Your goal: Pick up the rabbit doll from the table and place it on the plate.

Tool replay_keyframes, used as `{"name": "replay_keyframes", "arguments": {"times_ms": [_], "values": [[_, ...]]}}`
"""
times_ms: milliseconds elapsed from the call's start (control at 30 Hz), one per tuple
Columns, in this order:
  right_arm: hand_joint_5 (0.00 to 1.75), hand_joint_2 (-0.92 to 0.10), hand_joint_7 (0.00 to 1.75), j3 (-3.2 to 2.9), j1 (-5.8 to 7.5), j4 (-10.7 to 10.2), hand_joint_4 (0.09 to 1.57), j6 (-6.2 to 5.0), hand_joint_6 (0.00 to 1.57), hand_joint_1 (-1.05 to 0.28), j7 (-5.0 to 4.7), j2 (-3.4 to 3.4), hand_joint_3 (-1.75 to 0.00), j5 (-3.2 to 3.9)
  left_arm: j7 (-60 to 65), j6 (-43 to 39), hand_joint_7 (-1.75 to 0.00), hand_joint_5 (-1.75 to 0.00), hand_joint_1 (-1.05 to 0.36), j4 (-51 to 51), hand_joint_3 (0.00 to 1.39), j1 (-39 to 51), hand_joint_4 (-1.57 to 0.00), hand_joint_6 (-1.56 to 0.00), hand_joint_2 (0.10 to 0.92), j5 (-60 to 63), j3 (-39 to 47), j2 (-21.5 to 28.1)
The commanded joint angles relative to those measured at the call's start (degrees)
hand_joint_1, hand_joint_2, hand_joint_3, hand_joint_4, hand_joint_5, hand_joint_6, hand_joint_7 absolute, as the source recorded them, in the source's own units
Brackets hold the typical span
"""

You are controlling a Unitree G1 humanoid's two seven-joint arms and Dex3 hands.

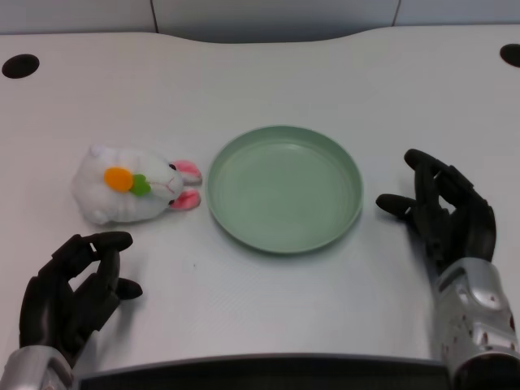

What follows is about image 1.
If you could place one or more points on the green round plate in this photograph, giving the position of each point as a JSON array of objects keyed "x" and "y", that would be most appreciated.
[{"x": 284, "y": 189}]

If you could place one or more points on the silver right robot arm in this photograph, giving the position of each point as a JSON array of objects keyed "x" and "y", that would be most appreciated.
[{"x": 475, "y": 321}]

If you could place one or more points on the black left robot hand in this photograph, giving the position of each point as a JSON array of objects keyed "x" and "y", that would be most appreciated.
[{"x": 73, "y": 292}]

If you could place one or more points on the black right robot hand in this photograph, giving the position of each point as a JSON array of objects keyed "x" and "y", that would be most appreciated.
[{"x": 455, "y": 211}]

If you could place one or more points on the white rabbit plush doll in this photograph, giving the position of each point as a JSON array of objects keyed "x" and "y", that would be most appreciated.
[{"x": 130, "y": 187}]

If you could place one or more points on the black robot torso edge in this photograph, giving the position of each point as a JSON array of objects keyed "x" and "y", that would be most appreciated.
[{"x": 264, "y": 373}]

